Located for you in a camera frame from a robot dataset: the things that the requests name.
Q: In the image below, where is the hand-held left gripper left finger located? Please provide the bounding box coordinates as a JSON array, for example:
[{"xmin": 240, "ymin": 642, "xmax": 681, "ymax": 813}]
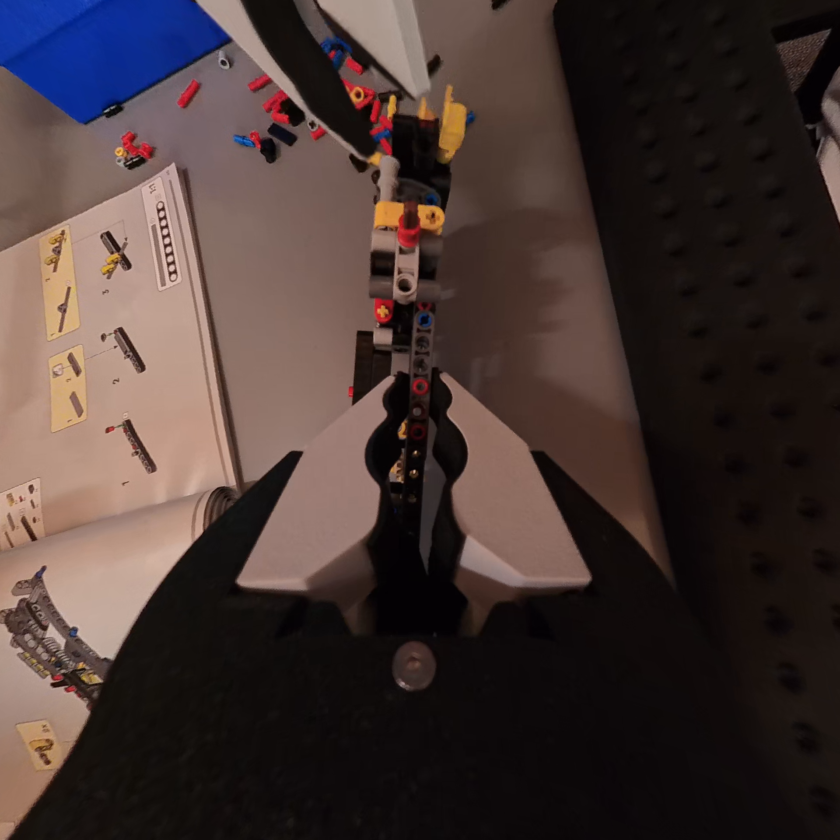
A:
[{"xmin": 235, "ymin": 373, "xmax": 403, "ymax": 601}]

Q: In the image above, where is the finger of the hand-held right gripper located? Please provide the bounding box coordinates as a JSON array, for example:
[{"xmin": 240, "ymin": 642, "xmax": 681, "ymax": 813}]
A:
[
  {"xmin": 315, "ymin": 0, "xmax": 432, "ymax": 99},
  {"xmin": 197, "ymin": 0, "xmax": 370, "ymax": 160}
]

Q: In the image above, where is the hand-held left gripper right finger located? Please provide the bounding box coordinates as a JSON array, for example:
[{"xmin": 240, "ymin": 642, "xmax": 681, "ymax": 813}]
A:
[{"xmin": 430, "ymin": 370, "xmax": 593, "ymax": 613}]

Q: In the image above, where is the lego car chassis model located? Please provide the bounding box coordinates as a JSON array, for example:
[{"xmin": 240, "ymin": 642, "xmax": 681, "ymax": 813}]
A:
[{"xmin": 348, "ymin": 85, "xmax": 475, "ymax": 572}]

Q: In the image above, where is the scatter of small lego pins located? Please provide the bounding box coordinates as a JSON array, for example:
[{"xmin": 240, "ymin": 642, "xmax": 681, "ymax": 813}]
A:
[{"xmin": 115, "ymin": 36, "xmax": 444, "ymax": 173}]

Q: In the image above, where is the lego instruction booklet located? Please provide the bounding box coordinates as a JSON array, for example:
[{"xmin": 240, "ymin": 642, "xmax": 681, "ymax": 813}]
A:
[{"xmin": 0, "ymin": 163, "xmax": 240, "ymax": 828}]

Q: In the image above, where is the blue plastic bin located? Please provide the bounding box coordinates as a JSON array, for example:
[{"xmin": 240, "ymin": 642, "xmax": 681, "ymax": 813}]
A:
[{"xmin": 0, "ymin": 0, "xmax": 231, "ymax": 126}]

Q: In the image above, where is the person's white shirt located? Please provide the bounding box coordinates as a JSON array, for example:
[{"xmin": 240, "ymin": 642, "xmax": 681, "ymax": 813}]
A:
[{"xmin": 814, "ymin": 79, "xmax": 840, "ymax": 221}]

